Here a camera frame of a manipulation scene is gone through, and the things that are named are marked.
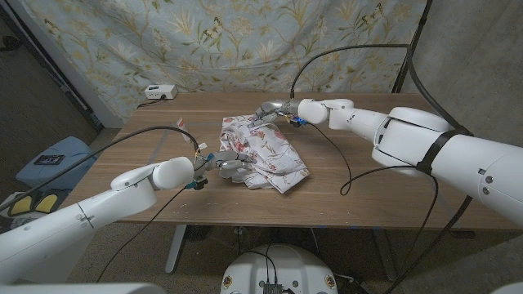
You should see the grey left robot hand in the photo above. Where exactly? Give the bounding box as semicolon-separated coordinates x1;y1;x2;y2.
191;149;257;180

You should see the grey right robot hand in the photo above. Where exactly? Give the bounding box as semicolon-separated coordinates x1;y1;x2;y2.
248;99;302;128

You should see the white floral cloth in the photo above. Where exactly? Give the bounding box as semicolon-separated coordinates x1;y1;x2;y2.
219;114;311;194

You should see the white toothpaste tube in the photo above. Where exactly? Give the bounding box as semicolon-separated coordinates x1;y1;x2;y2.
175;117;192;144

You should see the white power strip box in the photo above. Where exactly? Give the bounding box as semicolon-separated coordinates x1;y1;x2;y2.
144;84;179;100

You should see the white table leg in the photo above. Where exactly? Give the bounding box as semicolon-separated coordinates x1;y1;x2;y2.
373;228;400;282
164;224;188;274

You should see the floral printed backdrop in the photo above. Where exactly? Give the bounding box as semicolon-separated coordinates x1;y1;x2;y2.
20;0;428;120

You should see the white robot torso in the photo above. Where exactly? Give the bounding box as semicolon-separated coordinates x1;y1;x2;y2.
220;243;339;294

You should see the blue storage box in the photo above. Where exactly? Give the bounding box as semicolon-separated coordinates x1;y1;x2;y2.
15;136;98;192

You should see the black backdrop stand pole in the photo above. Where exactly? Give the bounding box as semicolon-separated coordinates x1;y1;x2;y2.
391;0;434;94

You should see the black device with label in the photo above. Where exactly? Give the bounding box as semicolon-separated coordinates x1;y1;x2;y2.
33;154;66;166

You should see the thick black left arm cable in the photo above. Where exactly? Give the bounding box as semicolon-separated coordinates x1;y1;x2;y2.
0;125;200;212

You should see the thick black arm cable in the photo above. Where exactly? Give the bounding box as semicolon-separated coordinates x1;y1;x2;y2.
288;43;471;136
0;125;200;212

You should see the black power strip cable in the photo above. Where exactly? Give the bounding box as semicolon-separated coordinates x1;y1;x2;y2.
136;94;168;109

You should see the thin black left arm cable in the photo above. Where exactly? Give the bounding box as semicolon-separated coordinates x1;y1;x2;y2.
96;187;191;283

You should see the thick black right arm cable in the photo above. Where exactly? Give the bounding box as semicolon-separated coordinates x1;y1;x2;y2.
288;43;471;136

